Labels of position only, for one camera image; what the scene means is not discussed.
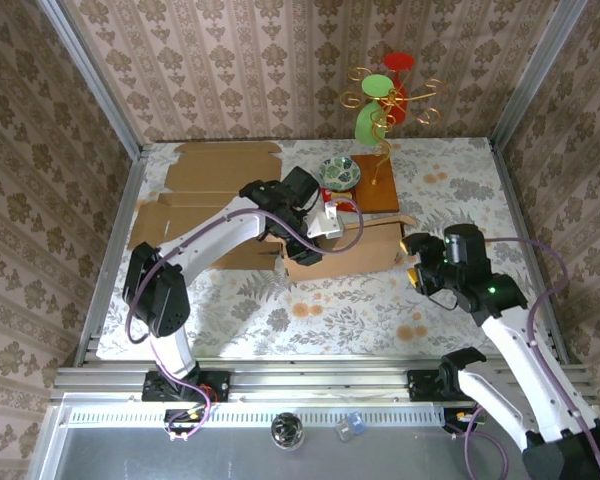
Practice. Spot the brown cardboard mailer box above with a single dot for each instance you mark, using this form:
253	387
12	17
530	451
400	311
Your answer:
360	250
190	175

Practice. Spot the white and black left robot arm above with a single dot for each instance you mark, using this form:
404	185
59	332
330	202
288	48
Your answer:
215	235

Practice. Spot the small clear blue box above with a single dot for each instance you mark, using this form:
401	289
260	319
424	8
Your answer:
350	426

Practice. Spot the red snack packet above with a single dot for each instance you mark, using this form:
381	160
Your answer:
342	195

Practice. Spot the green leaf pattern bowl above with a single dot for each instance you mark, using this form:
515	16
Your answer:
340	172

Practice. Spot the floral tablecloth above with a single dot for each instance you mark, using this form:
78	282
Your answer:
330	340

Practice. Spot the green vase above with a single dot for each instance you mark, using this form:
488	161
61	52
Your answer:
365	125

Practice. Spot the red vase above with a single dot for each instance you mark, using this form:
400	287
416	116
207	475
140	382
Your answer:
399	61

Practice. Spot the shiny metal cup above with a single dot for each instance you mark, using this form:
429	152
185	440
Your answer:
287	431

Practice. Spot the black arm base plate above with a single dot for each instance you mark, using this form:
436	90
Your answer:
215	385
420	385

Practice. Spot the aluminium table side rail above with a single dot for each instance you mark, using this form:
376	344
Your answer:
129	200
506	175

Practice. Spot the aluminium mounting rail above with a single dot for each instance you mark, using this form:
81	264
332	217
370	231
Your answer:
320	380

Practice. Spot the aluminium frame post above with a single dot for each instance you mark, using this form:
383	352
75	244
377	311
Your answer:
540	65
87	65

